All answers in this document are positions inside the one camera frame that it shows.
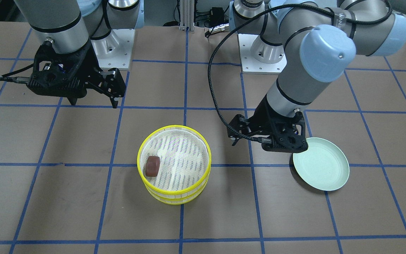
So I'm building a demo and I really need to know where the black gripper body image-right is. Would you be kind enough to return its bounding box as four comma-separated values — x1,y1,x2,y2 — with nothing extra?
245,97,309,153

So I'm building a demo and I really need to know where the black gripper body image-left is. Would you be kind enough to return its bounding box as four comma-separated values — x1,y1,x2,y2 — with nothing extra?
27,42,101,98

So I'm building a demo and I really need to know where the yellow steamer layer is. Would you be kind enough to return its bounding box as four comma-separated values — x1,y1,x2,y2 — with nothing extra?
145,181,208,205
137,125,212,195

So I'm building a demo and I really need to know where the brown bun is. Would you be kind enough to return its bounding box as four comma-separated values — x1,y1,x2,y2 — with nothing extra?
144,156,160,177

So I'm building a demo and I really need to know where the light green plate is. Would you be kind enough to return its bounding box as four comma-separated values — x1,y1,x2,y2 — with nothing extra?
292,137,350,191

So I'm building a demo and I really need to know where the black power adapter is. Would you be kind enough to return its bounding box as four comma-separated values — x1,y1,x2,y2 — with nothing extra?
208,7,224,27

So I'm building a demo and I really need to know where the metal base plate image-left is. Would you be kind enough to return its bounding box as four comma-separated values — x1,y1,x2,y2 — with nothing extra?
91,29,136,71

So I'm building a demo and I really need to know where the black cable image-left gripper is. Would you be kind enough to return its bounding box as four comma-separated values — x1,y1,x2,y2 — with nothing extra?
0,64,33,85

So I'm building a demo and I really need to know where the metal base plate image-right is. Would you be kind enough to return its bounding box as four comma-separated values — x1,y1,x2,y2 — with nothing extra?
238,34,287,74

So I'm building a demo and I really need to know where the metal cable connector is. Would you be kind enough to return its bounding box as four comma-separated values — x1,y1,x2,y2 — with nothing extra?
204,24,230,39

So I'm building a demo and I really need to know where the aluminium frame post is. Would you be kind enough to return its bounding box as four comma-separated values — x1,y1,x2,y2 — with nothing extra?
179,0,195,33

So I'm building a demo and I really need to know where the black cable image-right gripper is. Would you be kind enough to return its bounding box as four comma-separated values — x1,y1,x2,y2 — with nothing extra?
206,0,362,139

